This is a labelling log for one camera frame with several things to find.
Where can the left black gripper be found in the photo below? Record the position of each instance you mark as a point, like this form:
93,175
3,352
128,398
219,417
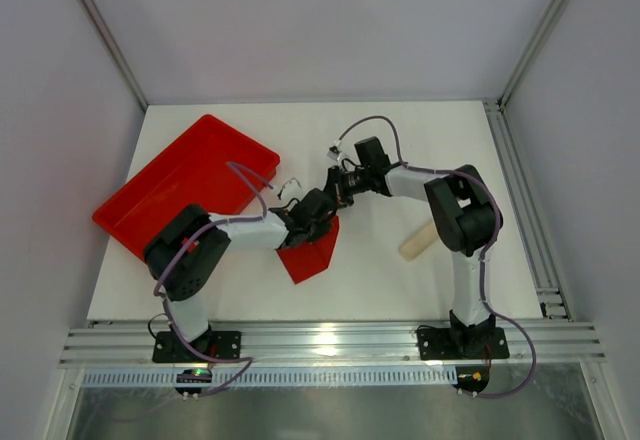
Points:
320,214

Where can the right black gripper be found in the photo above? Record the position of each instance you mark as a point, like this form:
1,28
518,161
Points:
338,187

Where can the red paper napkin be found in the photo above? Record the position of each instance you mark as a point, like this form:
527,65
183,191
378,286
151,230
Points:
310,259

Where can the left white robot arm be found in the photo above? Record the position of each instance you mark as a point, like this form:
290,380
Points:
183,256

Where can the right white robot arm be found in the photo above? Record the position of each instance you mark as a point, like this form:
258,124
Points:
466,224

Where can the cream utensil case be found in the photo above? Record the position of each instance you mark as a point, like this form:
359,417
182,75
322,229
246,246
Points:
419,241

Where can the red plastic tray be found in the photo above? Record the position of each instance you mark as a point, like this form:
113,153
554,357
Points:
191,170

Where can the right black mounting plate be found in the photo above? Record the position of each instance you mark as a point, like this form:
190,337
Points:
435,343

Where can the black mounting plate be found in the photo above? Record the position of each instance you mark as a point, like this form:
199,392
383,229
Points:
435,343
225,345

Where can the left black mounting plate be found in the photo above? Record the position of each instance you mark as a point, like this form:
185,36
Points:
225,345

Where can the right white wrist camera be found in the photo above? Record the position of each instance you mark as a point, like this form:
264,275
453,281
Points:
336,154

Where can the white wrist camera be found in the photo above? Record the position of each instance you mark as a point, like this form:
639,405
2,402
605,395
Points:
336,154
290,189

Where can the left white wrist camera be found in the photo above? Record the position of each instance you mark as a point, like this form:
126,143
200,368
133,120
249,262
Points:
290,189

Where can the slotted white cable duct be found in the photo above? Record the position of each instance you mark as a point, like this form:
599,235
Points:
260,376

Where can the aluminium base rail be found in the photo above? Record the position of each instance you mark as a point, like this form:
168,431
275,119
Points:
323,344

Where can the right aluminium side rail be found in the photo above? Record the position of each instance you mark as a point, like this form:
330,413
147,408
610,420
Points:
546,276

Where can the right aluminium frame post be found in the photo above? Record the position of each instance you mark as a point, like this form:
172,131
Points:
541,34

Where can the aluminium frame post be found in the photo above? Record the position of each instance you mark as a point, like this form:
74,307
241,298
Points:
541,34
115,53

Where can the left aluminium frame post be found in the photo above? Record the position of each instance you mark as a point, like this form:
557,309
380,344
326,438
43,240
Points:
115,53

